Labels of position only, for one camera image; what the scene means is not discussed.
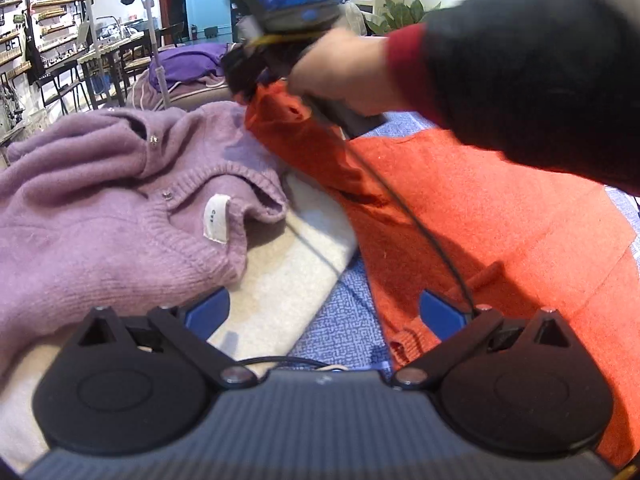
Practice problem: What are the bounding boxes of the green potted plant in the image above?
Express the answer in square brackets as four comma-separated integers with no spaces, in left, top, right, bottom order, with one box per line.
[365,0,441,36]

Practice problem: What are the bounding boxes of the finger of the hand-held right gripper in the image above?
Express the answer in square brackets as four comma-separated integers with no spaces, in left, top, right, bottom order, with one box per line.
[221,46,269,107]

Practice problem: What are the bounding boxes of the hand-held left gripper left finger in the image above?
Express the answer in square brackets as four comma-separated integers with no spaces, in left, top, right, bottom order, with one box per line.
[77,287,260,392]

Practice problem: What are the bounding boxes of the table with lace cloth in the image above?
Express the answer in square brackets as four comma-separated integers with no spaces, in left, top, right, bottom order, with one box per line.
[77,40,152,111]

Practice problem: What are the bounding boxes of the wall shelves with small bottles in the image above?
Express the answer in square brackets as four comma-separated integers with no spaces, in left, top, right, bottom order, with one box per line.
[0,0,86,91]

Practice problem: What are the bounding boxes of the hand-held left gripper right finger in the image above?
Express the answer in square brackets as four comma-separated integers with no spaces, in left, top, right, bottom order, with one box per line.
[390,289,575,393]

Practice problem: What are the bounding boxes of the purple knit cardigan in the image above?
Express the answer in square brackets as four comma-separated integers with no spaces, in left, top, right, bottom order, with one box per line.
[0,101,291,376]

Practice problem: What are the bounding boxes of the metal stand pole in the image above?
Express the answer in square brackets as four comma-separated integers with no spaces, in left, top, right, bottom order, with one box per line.
[140,0,171,108]

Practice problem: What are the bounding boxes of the dark wooden chair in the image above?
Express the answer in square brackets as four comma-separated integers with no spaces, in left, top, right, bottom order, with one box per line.
[159,24,190,47]

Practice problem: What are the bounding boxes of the black cable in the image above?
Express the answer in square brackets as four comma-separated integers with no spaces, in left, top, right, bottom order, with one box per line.
[340,135,478,313]

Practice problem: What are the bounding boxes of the person's right hand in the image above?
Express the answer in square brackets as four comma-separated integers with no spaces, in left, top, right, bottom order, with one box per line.
[287,27,401,117]

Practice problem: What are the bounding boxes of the red embroidered sweater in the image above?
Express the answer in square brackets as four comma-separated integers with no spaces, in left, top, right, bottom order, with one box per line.
[244,82,640,468]

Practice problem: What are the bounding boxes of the cream fleece cloth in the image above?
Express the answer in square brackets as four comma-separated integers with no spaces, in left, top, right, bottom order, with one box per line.
[0,172,358,476]

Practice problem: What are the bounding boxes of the person's right forearm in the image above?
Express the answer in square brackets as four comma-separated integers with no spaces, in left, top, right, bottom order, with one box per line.
[385,0,640,196]

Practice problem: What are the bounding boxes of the purple blanket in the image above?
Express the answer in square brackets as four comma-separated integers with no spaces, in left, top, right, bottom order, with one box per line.
[150,42,228,88]

